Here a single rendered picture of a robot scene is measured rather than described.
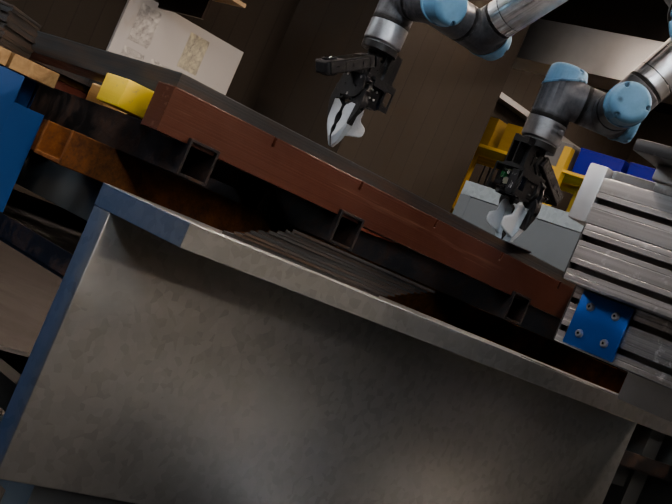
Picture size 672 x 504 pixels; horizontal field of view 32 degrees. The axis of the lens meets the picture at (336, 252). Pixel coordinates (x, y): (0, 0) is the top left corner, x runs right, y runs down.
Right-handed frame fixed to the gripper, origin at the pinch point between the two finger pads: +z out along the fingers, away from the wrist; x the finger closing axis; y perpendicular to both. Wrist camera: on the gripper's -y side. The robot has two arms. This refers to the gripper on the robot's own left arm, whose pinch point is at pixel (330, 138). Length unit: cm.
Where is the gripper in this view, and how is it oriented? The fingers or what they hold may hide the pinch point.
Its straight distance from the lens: 219.8
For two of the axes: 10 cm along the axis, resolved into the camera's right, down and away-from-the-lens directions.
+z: -4.0, 9.2, 0.1
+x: -6.1, -2.8, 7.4
